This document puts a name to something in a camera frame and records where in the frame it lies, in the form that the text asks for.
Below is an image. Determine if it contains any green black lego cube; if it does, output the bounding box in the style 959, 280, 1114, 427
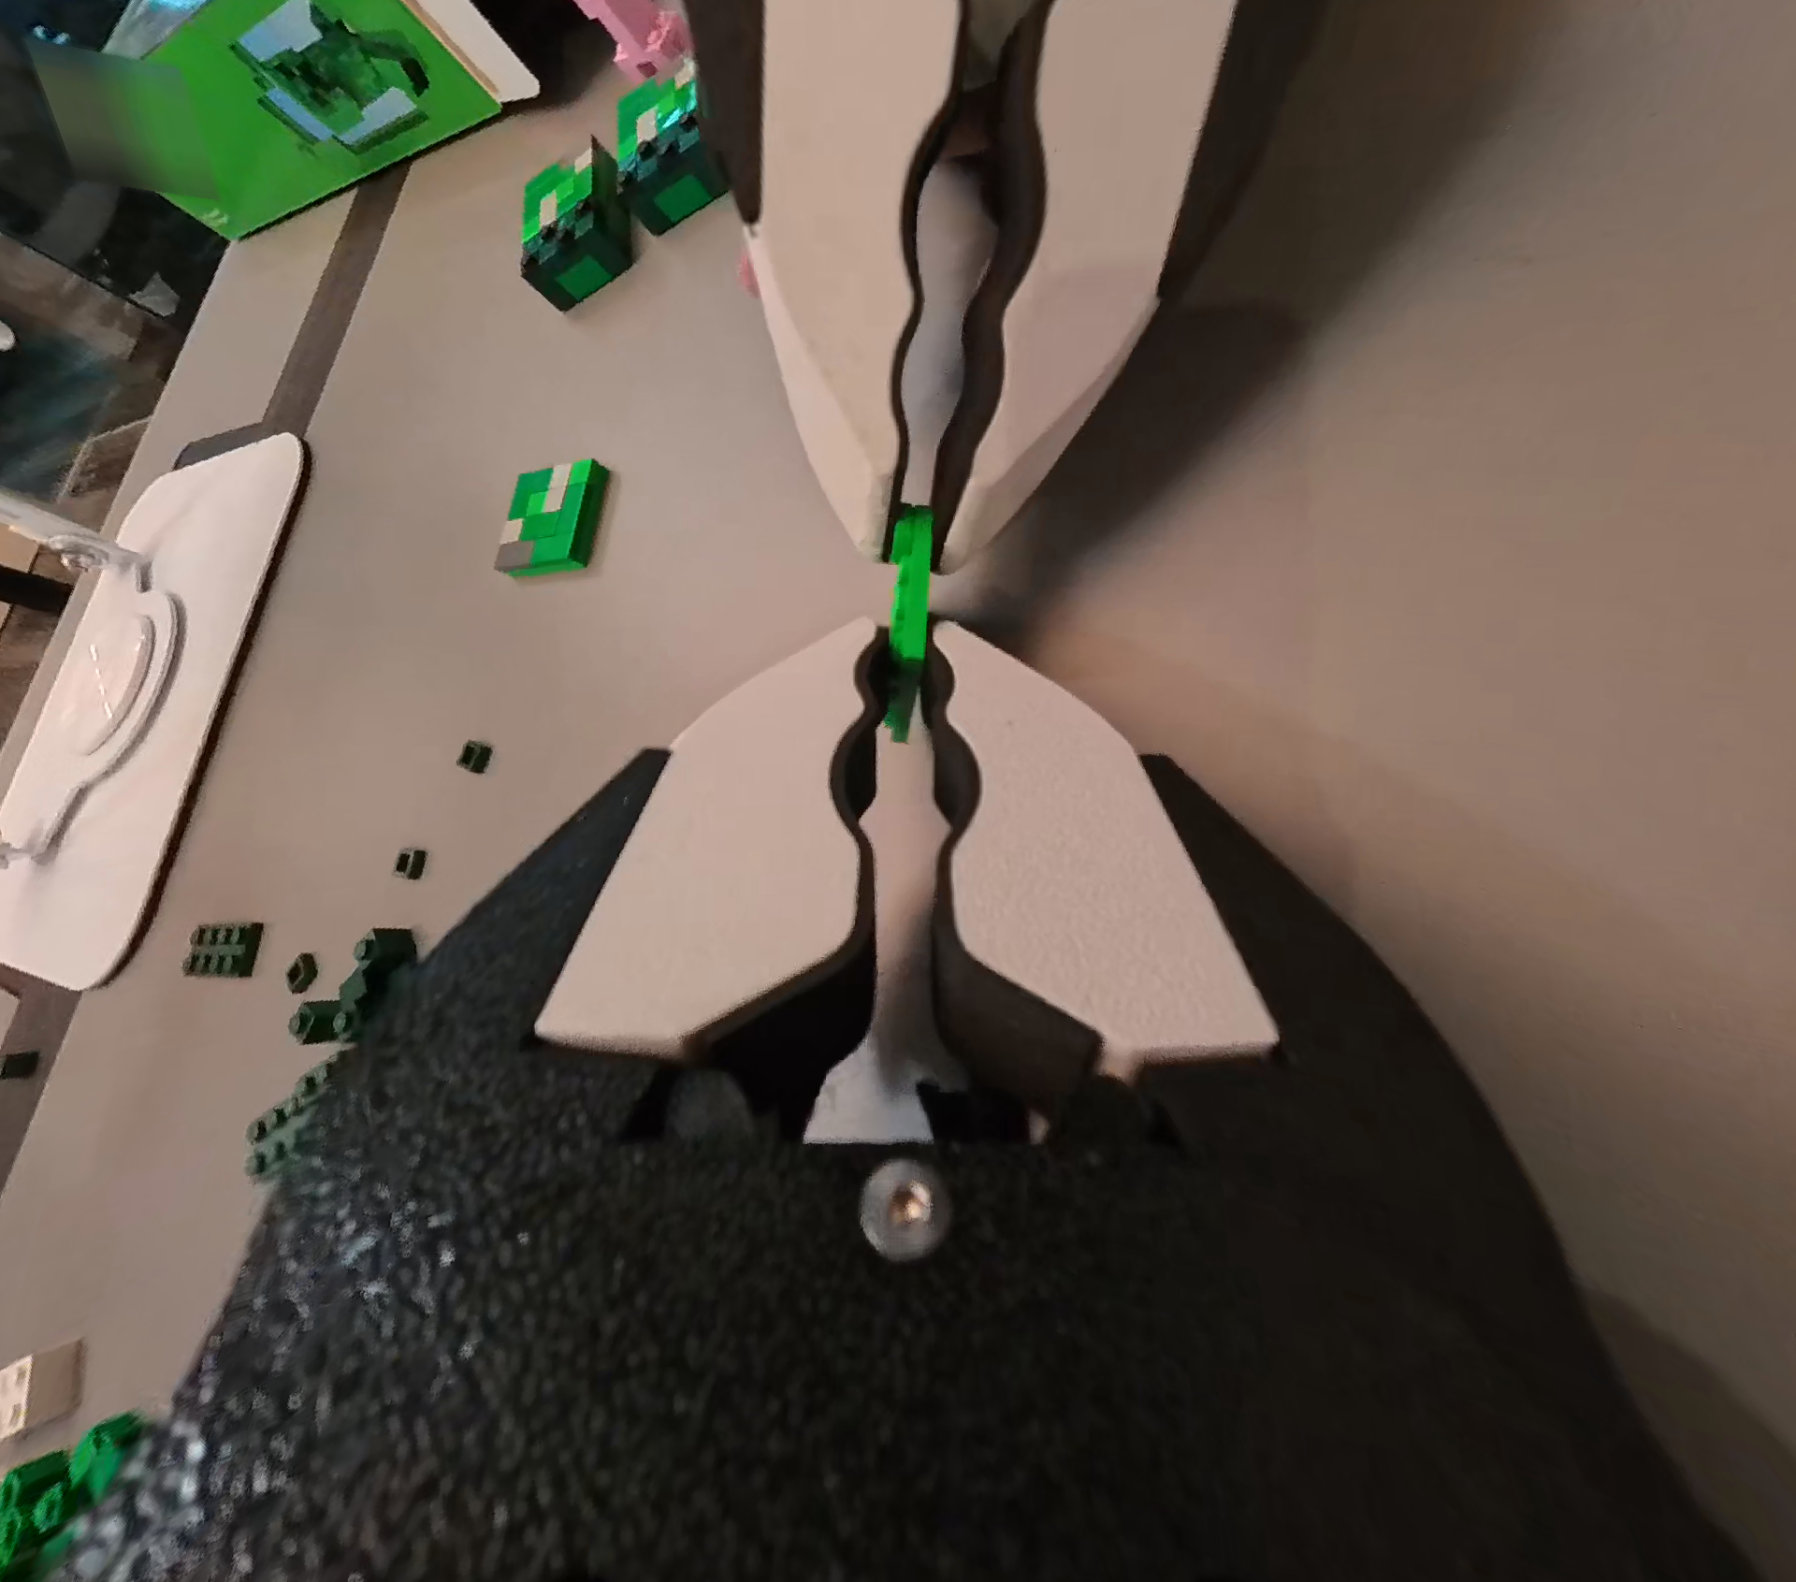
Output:
519, 137, 631, 317
618, 73, 735, 239

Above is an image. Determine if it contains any pile of dark green lego pieces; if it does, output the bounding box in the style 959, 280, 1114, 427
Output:
244, 926, 423, 1180

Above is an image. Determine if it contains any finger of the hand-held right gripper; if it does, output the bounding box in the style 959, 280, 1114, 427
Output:
740, 0, 976, 564
937, 0, 1252, 569

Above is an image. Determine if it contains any pile of bright green lego pieces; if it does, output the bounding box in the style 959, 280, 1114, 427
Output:
0, 1412, 150, 1582

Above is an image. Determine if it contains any green grey tiled lego square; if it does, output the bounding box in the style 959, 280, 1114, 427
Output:
494, 459, 614, 583

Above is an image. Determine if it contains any green lego box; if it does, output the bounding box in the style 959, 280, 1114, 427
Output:
28, 0, 609, 242

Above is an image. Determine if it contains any white book stand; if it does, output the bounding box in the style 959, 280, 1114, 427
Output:
0, 428, 313, 996

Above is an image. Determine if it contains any bright green square lego plate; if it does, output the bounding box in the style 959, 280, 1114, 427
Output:
885, 504, 939, 748

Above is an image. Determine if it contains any pink lego pig figure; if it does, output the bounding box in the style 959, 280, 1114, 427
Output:
559, 0, 692, 79

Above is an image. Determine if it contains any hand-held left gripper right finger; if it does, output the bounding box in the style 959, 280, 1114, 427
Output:
927, 618, 1281, 1140

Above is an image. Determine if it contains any white lego brick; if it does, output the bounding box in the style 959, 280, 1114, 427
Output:
0, 1339, 88, 1437

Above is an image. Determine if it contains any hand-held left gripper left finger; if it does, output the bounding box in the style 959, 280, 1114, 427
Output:
538, 616, 883, 1144

